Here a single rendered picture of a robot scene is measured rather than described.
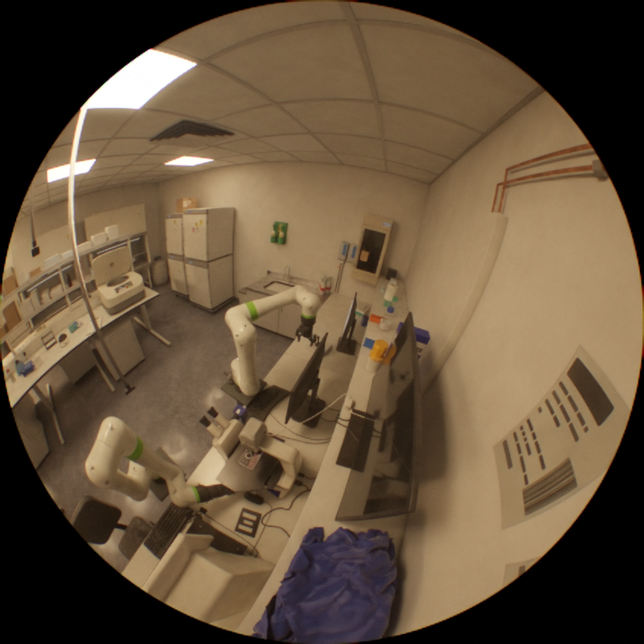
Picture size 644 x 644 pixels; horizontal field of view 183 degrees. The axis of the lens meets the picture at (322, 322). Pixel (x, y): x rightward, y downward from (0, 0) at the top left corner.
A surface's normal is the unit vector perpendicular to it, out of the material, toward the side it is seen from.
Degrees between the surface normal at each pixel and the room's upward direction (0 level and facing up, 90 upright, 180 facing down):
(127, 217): 82
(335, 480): 0
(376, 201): 90
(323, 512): 0
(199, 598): 0
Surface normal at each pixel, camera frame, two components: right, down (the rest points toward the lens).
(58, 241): 0.95, 0.18
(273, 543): 0.16, -0.83
